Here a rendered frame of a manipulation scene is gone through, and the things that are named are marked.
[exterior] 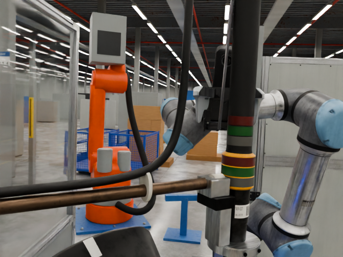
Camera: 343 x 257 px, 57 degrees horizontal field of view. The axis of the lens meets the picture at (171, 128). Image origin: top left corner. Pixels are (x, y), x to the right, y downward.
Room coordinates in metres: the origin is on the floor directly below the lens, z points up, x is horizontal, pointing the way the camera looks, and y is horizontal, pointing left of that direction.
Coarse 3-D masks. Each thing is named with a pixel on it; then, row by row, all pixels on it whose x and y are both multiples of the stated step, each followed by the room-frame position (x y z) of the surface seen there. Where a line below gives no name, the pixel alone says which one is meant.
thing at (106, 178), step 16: (192, 0) 0.36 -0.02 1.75; (176, 112) 0.36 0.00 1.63; (176, 128) 0.36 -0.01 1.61; (176, 144) 0.36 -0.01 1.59; (160, 160) 0.34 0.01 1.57; (112, 176) 0.32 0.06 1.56; (128, 176) 0.32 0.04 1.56; (144, 176) 0.34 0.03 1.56; (0, 192) 0.26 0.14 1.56; (16, 192) 0.27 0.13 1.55; (32, 192) 0.28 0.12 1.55; (48, 192) 0.28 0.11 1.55
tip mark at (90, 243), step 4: (84, 240) 0.46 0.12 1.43; (88, 240) 0.46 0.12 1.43; (92, 240) 0.46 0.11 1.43; (88, 244) 0.45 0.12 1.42; (92, 244) 0.46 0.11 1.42; (88, 248) 0.45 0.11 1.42; (92, 248) 0.45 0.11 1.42; (96, 248) 0.45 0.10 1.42; (92, 252) 0.45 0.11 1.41; (96, 252) 0.45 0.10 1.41; (100, 252) 0.45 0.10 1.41; (92, 256) 0.44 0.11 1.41; (96, 256) 0.44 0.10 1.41
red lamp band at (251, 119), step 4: (228, 116) 0.41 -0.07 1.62; (232, 116) 0.40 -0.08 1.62; (236, 116) 0.40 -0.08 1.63; (240, 116) 0.39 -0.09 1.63; (244, 116) 0.39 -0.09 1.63; (228, 120) 0.41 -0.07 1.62; (232, 120) 0.40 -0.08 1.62; (236, 120) 0.40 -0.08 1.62; (240, 120) 0.39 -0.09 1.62; (244, 120) 0.39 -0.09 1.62; (248, 120) 0.39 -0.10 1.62; (252, 120) 0.40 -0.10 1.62; (232, 124) 0.40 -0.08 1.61; (236, 124) 0.40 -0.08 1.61; (240, 124) 0.39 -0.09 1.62; (244, 124) 0.39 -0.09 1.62; (248, 124) 0.39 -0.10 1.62; (252, 124) 0.40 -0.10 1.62
